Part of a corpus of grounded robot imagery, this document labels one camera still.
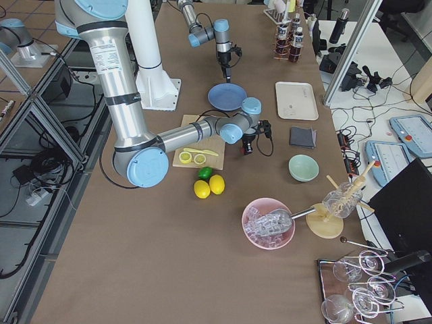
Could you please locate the grey folded cloth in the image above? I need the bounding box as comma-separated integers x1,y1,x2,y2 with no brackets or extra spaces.
290,126,317,149

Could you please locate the drink bottle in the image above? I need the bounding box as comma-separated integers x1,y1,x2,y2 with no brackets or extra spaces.
291,13,300,33
275,24,289,56
289,27,304,63

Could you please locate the yellow cup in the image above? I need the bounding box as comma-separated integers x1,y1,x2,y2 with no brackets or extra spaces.
286,0,296,13

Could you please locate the green bowl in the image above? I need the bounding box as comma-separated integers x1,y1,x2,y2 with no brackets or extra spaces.
288,155,319,182

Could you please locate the blue plate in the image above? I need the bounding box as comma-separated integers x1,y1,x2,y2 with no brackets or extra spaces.
207,83,247,111

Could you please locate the wooden cutting board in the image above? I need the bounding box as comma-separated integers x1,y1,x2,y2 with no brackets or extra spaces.
172,114,226,171

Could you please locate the whole lemon upper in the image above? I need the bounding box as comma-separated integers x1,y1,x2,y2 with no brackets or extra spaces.
209,175,225,195

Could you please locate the cream rabbit tray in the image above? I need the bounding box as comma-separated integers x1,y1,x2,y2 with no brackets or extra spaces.
275,81,319,121

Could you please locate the pink bowl with ice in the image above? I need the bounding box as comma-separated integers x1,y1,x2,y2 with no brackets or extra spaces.
242,198,296,250

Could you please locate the green lime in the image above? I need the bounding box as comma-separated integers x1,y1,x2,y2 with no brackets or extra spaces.
198,167,213,180

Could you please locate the black monitor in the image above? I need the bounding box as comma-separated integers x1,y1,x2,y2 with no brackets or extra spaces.
369,158,431,254

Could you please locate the wine glass on tray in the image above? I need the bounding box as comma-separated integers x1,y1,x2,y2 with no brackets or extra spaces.
321,294,354,323

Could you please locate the black flask bottle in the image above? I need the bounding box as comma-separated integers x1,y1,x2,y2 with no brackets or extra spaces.
329,8,350,44

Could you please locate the lemon slice near knife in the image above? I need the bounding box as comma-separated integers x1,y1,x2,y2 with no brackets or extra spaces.
193,153,207,165

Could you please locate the blue teach pendant left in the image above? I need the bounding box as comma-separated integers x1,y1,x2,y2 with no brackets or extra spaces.
364,140,414,187

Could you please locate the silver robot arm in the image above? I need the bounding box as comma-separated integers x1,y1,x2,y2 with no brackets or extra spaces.
55,1,262,188
177,1,242,83

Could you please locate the lemon slice at edge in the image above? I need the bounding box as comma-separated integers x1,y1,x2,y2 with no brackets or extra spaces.
178,151,193,164

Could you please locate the whole lemon lower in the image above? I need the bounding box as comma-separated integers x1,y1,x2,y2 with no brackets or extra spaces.
194,180,211,199

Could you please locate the steel ice scoop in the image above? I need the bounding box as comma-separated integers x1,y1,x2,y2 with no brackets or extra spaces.
266,207,316,235

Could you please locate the wooden stand round base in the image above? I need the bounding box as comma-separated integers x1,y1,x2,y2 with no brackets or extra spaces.
306,161,375,239

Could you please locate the blue teach pendant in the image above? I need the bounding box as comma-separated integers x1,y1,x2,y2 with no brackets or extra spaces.
364,140,414,187
389,115,431,159

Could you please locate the blue teach pendant right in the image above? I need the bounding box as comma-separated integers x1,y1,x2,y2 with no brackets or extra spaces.
389,115,431,159

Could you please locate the glass mug on stand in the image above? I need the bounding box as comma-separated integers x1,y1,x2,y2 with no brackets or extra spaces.
322,182,362,219

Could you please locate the black equipment block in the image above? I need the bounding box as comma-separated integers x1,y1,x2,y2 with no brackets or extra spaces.
311,20,363,92

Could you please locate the copper wire bottle rack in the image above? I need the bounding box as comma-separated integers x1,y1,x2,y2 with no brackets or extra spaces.
273,18,300,60

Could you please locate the whole lemon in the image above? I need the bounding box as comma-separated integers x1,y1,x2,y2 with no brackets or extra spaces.
209,175,225,195
194,180,211,199

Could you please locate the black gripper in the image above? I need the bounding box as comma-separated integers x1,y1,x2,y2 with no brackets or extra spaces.
217,45,242,83
241,119,272,155

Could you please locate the pink cup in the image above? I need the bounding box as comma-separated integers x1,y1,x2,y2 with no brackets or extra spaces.
273,0,286,14

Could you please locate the yellow plastic knife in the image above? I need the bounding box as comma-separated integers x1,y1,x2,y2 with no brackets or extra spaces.
183,147,219,157

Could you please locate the aluminium frame post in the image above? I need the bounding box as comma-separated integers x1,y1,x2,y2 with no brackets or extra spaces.
323,0,382,107

